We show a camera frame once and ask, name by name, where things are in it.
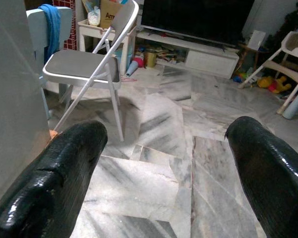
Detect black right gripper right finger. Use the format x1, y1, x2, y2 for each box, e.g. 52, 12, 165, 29
224, 116, 298, 238

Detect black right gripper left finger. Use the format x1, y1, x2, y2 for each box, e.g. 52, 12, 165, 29
0, 120, 108, 238

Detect grey fridge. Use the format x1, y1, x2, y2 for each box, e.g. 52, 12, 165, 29
0, 0, 52, 211

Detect light blue furniture leg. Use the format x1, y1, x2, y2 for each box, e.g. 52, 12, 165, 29
282, 83, 298, 120

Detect yellow bear plush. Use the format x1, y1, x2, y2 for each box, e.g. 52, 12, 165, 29
257, 75, 293, 94

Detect blue green floor toys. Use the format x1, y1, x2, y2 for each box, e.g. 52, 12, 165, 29
232, 68, 255, 84

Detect white high chair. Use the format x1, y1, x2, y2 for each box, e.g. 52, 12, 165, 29
238, 31, 298, 115

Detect grey folding chair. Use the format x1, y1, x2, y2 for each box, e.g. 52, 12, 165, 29
42, 0, 140, 142

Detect white TV console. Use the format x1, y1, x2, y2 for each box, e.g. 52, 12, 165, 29
136, 31, 240, 79

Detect dark wooden stool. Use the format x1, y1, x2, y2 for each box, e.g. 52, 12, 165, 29
238, 43, 270, 72

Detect light blue cone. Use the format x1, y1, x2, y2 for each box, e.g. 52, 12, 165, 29
125, 60, 139, 77

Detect white box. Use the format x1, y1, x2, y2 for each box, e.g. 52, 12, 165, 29
247, 30, 266, 50

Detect red tiled pillar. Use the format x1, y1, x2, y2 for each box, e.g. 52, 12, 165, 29
52, 0, 77, 50

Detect light blue plastic bin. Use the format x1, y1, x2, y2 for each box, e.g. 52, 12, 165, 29
114, 47, 135, 72

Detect pink ball toy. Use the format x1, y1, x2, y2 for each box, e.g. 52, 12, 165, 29
133, 57, 145, 69

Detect white side table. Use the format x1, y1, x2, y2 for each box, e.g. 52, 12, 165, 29
77, 18, 137, 75

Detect blue cloth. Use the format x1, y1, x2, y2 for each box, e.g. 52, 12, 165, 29
38, 3, 62, 64

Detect light blue solid-back child chair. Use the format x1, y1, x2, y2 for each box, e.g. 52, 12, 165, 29
26, 6, 73, 120

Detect gold tin can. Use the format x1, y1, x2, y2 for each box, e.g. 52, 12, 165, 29
144, 49, 157, 68

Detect colourful book pile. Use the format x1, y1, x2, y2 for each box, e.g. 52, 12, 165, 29
135, 44, 188, 65

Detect white plastic bag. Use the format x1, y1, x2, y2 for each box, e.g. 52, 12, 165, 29
87, 6, 101, 27

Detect brown cardboard box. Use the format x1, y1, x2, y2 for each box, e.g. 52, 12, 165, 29
99, 0, 130, 29

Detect framed picture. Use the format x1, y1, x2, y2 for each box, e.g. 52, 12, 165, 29
81, 0, 94, 13

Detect black television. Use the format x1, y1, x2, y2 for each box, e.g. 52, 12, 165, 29
141, 0, 255, 48

